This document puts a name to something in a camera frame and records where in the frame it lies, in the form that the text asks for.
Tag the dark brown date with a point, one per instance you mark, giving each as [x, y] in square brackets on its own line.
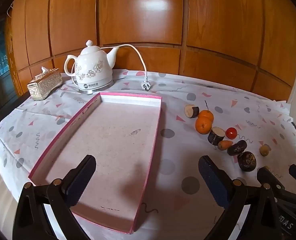
[236, 148]

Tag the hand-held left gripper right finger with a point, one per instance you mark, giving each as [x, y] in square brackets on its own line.
[210, 177]

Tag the red cherry tomato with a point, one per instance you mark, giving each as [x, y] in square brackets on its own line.
[231, 133]

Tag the white floral ceramic kettle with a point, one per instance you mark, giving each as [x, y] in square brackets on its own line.
[92, 67]

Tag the silver kettle base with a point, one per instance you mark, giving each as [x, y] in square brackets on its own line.
[87, 92]

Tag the dark wrinkled round fruit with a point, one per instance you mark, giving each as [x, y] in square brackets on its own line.
[246, 161]

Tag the orange with stem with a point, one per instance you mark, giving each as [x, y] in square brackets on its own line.
[206, 115]

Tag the round orange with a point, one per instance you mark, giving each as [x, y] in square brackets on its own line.
[203, 126]

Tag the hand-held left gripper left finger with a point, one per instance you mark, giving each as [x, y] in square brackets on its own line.
[81, 177]

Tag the gold patterned tissue box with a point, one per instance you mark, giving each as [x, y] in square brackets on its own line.
[45, 85]

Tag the white patterned tablecloth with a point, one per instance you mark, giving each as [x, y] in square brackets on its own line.
[173, 100]

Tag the dark framed glass window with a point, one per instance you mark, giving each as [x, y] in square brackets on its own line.
[0, 62]

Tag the small oval orange kumquat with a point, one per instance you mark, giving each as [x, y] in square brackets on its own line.
[224, 145]

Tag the pink shallow cardboard tray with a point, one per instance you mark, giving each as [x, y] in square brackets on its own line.
[112, 142]

